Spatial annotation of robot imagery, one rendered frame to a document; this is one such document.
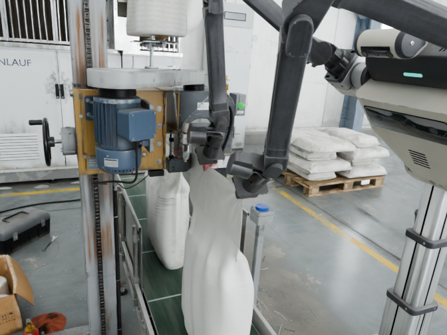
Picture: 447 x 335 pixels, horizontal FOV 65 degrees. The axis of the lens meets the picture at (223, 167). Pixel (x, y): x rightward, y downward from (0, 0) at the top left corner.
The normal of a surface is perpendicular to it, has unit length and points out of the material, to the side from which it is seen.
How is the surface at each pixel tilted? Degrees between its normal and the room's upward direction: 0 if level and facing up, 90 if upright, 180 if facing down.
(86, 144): 90
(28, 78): 90
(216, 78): 101
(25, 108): 91
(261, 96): 90
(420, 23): 127
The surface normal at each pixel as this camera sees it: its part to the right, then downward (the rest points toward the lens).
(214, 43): 0.19, 0.48
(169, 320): 0.06, -0.95
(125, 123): -0.67, 0.18
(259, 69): 0.40, 0.30
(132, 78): 0.69, 0.26
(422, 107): -0.55, -0.69
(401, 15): -0.07, 0.81
